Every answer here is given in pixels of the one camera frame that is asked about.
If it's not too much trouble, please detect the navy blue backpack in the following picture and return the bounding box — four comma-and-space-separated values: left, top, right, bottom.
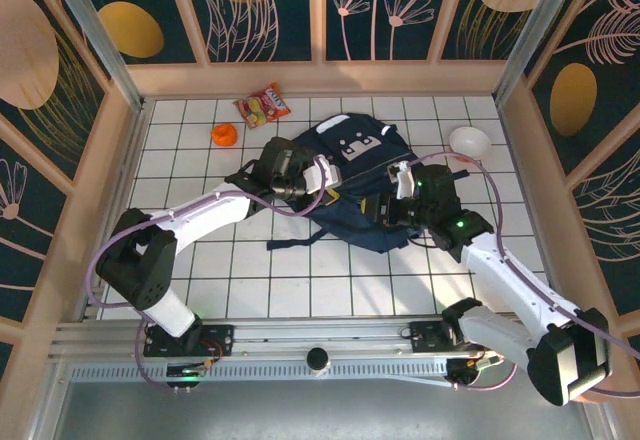
266, 112, 471, 254

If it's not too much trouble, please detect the white and orange bowl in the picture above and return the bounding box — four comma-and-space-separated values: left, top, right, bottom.
448, 126, 493, 163

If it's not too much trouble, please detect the orange snack bag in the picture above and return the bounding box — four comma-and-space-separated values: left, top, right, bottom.
232, 82, 292, 131

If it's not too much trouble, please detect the crumpled orange cup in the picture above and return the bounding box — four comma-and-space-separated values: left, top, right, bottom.
210, 123, 239, 148

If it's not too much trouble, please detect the black round knob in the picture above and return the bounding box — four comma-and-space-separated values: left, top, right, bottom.
305, 345, 331, 375

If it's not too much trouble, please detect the black controller board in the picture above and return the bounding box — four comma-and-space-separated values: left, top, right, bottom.
166, 365, 206, 390
446, 357, 503, 390

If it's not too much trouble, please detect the perforated metal strip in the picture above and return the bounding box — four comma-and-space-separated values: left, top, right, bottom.
69, 362, 451, 386

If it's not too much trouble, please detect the translucent orange cup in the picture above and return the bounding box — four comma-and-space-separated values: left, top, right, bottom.
574, 389, 615, 406

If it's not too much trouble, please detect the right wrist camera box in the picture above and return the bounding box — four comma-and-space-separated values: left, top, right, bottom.
387, 160, 420, 201

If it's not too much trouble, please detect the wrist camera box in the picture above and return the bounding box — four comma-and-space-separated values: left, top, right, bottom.
301, 155, 343, 196
387, 160, 420, 201

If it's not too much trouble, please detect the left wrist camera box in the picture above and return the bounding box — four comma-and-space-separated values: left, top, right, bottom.
301, 155, 343, 196

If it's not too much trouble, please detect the aluminium mounting rail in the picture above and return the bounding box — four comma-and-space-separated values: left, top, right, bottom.
49, 313, 590, 361

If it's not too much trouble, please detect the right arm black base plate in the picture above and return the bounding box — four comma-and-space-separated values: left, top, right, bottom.
409, 319, 466, 354

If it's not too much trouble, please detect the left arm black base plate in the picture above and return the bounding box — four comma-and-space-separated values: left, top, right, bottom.
143, 323, 236, 359

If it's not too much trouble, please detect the aluminium corner post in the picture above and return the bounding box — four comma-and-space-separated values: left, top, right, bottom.
42, 0, 147, 111
493, 0, 586, 106

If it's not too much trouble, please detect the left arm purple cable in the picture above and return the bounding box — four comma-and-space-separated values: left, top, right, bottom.
87, 154, 337, 391

